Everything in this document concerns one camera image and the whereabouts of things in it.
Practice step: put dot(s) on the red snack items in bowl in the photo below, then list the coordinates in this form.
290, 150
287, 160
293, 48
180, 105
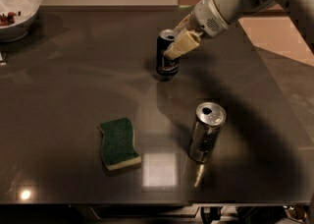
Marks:
8, 19

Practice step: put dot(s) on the white bowl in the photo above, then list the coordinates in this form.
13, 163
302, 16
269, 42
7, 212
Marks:
20, 28

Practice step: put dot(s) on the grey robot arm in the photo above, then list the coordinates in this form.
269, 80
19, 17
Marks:
300, 12

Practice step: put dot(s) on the green and yellow sponge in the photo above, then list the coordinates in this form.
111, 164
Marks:
117, 145

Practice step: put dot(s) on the silver soda can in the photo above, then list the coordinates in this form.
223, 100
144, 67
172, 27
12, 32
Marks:
209, 120

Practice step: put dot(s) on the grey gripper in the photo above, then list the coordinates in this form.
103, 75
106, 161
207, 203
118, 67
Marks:
205, 16

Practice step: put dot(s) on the blue pepsi can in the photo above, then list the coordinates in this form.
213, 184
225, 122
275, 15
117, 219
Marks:
164, 66

